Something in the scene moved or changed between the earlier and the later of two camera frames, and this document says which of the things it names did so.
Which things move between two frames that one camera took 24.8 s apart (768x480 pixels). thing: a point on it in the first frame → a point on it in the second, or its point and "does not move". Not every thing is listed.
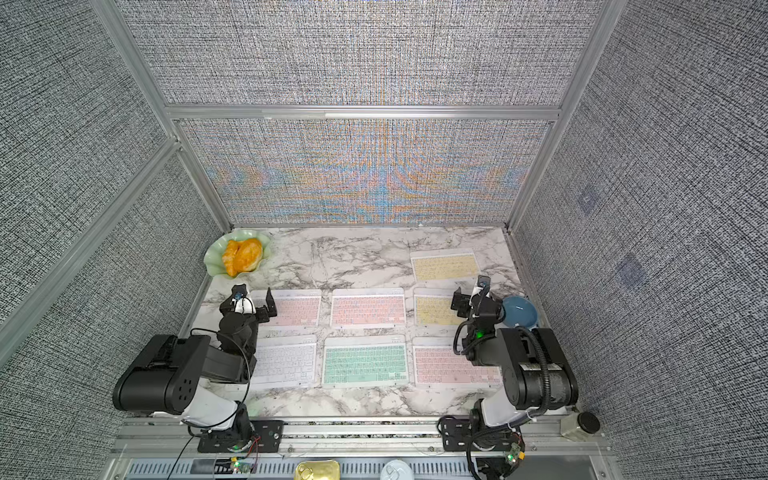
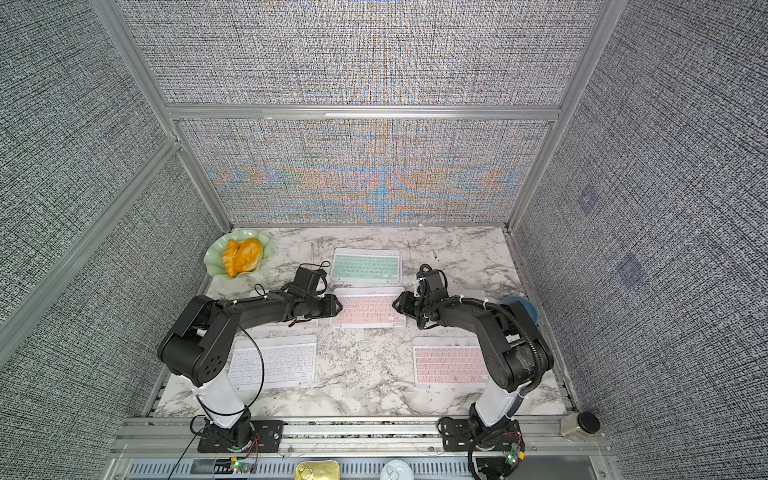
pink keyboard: x=436 y=364 does not move
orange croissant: x=242 y=256 does not move
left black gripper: x=270 y=307 → x=332 y=306
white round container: x=396 y=470 does not move
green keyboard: x=364 y=361 → x=366 y=267
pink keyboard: x=367 y=308 does not move
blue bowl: x=520 y=310 does not move
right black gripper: x=464 y=302 → x=403 y=304
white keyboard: x=285 y=361 does not move
